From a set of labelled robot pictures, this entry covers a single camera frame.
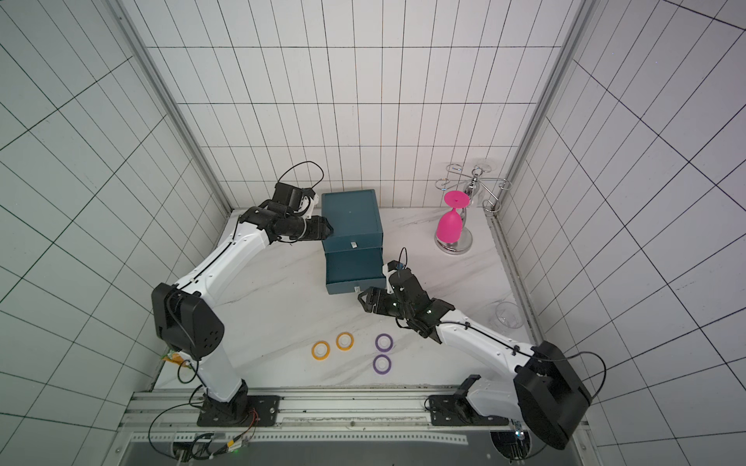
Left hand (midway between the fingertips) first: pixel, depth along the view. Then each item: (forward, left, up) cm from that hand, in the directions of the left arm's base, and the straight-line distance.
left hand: (322, 235), depth 85 cm
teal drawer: (-2, -4, -2) cm, 4 cm away
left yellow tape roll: (-29, -1, -20) cm, 35 cm away
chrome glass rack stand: (+15, -46, +8) cm, 49 cm away
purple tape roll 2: (-31, -18, -21) cm, 41 cm away
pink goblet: (+7, -40, -1) cm, 40 cm away
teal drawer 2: (-8, -10, -7) cm, 15 cm away
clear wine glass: (-16, -57, -19) cm, 62 cm away
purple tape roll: (-25, -19, -20) cm, 37 cm away
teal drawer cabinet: (+9, -9, +1) cm, 13 cm away
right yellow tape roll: (-24, -5, -20) cm, 32 cm away
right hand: (-18, -11, -9) cm, 22 cm away
